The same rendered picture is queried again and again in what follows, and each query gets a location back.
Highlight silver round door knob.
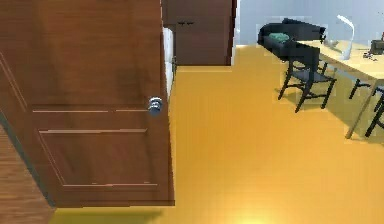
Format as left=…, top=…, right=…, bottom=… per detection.
left=147, top=96, right=164, bottom=118

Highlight white appliance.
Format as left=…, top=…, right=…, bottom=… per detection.
left=162, top=27, right=177, bottom=101

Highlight dark brown wooden cupboard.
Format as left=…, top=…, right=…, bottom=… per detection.
left=161, top=0, right=238, bottom=67

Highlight brown wooden room door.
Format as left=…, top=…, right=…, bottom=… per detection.
left=0, top=0, right=176, bottom=208

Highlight green cushion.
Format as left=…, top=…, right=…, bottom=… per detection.
left=268, top=32, right=291, bottom=44

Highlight black wooden chair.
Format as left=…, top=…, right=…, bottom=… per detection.
left=348, top=78, right=384, bottom=139
left=277, top=40, right=338, bottom=114

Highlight black sofa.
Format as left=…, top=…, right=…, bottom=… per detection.
left=257, top=17, right=327, bottom=62

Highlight white desk lamp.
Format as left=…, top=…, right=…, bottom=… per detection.
left=335, top=14, right=356, bottom=61

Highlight light wooden table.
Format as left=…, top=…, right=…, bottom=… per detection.
left=297, top=39, right=384, bottom=140

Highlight small dark box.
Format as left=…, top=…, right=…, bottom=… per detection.
left=369, top=39, right=384, bottom=56

